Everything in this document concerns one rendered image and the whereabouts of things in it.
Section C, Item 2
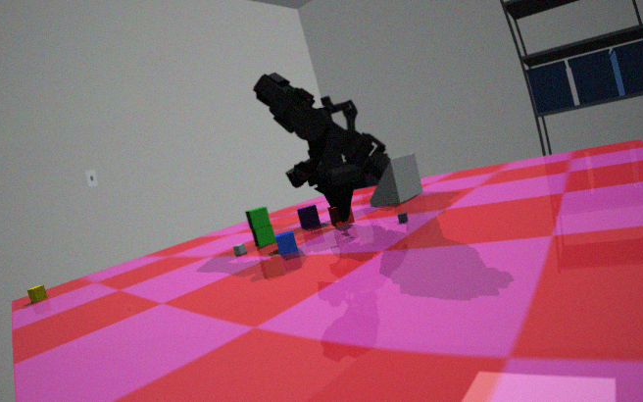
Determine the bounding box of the blue block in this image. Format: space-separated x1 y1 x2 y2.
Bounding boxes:
275 230 298 255

